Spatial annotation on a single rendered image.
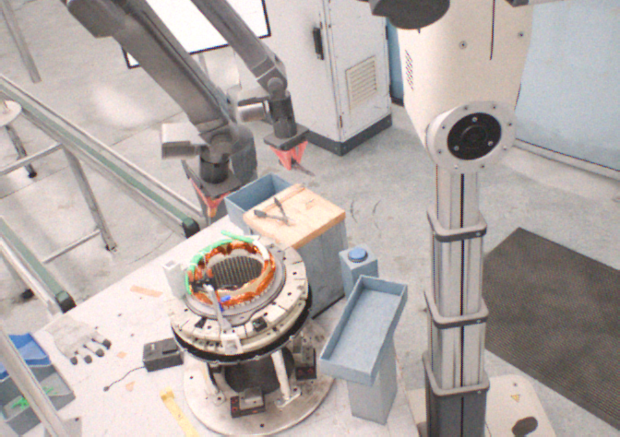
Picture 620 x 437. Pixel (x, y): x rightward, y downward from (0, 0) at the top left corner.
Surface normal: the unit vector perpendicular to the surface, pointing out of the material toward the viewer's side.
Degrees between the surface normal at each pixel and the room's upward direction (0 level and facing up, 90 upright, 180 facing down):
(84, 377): 0
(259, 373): 0
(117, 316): 0
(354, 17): 90
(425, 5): 123
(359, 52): 89
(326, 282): 90
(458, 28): 90
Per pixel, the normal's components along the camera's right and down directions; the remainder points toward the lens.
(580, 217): -0.14, -0.80
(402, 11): 0.15, 0.92
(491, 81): 0.13, 0.81
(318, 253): 0.64, 0.38
